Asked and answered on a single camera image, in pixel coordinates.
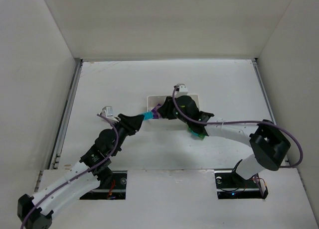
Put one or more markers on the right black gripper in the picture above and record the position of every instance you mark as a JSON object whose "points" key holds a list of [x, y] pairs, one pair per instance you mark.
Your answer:
{"points": [[173, 108]]}

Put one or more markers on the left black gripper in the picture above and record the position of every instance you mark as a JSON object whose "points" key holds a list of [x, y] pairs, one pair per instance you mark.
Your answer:
{"points": [[125, 123]]}

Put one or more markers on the purple lego brick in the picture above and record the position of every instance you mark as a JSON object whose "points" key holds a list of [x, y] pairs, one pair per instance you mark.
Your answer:
{"points": [[155, 113]]}

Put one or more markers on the teal lego brick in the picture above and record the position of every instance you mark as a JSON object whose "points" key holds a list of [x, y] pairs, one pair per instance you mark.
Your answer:
{"points": [[148, 115]]}

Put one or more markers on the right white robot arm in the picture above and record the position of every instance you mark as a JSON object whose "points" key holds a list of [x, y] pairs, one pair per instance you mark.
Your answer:
{"points": [[268, 144]]}

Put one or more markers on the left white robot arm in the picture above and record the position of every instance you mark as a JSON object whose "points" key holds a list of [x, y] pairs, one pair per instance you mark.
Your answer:
{"points": [[90, 172]]}

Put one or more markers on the white three-compartment tray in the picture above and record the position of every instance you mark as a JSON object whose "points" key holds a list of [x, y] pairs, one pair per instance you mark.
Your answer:
{"points": [[152, 101]]}

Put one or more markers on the green lego brick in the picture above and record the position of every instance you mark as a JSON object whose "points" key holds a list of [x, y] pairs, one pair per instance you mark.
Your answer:
{"points": [[198, 131]]}

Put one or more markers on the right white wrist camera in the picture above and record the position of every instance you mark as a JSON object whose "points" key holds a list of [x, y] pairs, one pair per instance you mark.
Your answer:
{"points": [[180, 89]]}

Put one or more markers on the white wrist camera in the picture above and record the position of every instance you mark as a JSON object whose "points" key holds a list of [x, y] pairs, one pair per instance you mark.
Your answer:
{"points": [[107, 112], [180, 89]]}

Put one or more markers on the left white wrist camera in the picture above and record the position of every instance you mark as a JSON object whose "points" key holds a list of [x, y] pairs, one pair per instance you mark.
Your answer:
{"points": [[107, 112]]}

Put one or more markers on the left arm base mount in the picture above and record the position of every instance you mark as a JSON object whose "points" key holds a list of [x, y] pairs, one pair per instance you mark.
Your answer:
{"points": [[114, 190]]}

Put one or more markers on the left aluminium rail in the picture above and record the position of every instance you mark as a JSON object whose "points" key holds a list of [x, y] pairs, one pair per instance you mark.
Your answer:
{"points": [[62, 129]]}

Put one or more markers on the aluminium rail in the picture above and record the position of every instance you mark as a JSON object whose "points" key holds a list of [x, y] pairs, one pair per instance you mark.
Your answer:
{"points": [[255, 65], [62, 129]]}

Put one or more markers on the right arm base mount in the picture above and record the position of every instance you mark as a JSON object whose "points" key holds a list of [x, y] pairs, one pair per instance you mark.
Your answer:
{"points": [[229, 186]]}

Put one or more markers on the right aluminium rail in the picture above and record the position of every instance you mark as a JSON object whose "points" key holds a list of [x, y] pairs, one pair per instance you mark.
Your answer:
{"points": [[255, 65]]}

